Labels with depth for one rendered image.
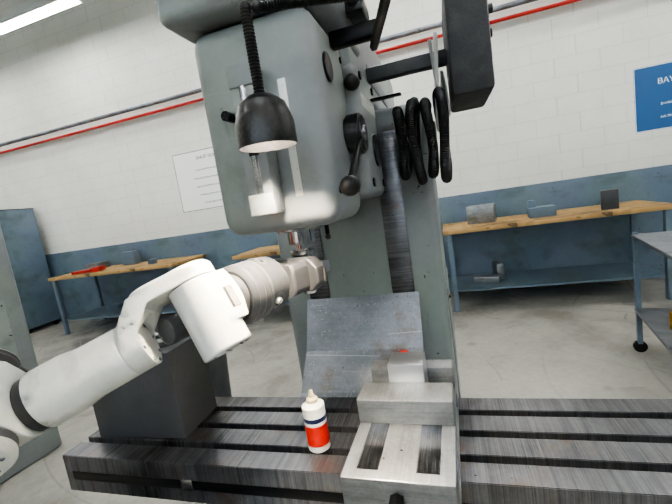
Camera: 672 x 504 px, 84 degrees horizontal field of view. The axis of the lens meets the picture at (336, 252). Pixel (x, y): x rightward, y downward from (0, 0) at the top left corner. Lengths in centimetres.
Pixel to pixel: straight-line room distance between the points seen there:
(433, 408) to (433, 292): 46
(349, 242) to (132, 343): 67
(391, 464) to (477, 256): 442
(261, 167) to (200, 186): 536
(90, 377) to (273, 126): 35
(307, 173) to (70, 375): 38
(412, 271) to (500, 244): 392
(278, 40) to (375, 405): 57
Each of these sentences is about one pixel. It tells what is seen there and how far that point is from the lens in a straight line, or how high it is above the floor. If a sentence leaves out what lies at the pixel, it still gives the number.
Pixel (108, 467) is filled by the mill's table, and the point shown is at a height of 90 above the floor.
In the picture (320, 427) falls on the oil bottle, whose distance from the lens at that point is 72.
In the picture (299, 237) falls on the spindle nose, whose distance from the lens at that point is 65.
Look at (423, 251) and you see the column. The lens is 101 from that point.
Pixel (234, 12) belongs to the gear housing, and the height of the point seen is 163.
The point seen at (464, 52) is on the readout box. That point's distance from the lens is 86.
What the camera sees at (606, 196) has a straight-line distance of 443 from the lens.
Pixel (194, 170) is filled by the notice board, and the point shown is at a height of 210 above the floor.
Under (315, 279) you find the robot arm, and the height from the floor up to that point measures 122.
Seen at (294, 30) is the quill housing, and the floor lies 159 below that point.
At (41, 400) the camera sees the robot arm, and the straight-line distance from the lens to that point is 54.
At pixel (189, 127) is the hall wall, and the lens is 604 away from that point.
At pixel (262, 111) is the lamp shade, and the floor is 145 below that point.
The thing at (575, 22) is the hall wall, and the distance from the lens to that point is 527.
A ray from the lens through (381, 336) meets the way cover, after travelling 103.
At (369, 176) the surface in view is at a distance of 75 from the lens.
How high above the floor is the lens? 134
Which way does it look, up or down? 8 degrees down
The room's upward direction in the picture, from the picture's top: 9 degrees counter-clockwise
